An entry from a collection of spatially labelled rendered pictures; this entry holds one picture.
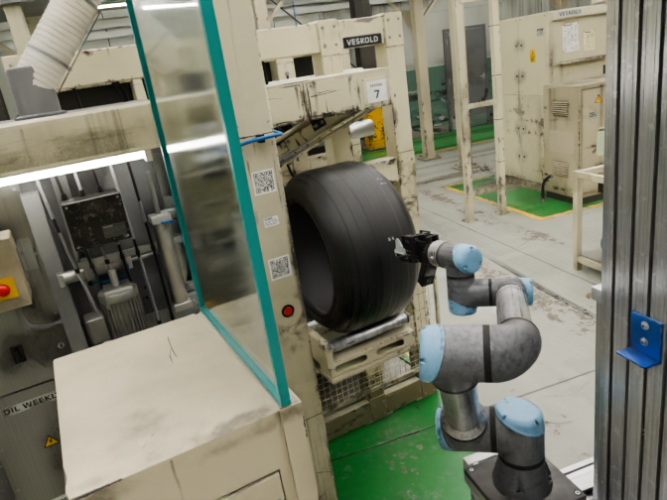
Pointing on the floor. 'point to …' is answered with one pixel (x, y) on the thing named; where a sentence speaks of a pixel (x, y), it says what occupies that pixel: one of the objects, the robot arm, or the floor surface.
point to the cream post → (242, 51)
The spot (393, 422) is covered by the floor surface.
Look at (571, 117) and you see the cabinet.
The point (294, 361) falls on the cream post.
